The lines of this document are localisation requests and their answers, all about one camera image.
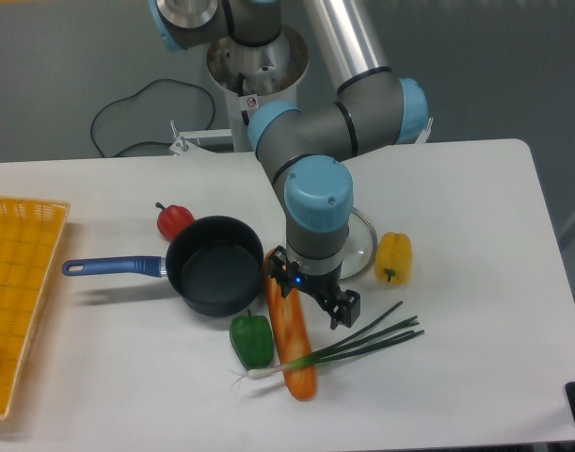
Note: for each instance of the orange baguette bread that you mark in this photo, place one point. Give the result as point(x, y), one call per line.
point(290, 335)

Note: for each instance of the yellow bell pepper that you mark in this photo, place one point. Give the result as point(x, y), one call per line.
point(393, 259)

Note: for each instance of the glass pot lid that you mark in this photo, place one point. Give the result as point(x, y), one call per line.
point(360, 247)

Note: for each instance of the yellow woven basket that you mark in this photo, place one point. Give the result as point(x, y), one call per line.
point(30, 232)

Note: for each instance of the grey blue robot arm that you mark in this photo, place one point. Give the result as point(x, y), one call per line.
point(303, 154)

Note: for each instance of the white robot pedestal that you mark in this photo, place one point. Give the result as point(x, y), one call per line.
point(251, 77)

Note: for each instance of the black saucepan blue handle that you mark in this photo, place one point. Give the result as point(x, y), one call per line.
point(215, 264)

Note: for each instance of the white metal base frame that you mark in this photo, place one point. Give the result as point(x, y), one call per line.
point(218, 140)

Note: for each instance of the red bell pepper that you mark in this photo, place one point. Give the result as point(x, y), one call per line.
point(172, 220)

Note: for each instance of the green bell pepper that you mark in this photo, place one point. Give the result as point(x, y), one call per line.
point(252, 340)

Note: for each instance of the green onion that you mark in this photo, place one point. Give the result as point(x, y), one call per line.
point(365, 341)

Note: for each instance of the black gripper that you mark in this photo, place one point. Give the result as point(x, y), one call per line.
point(320, 280)

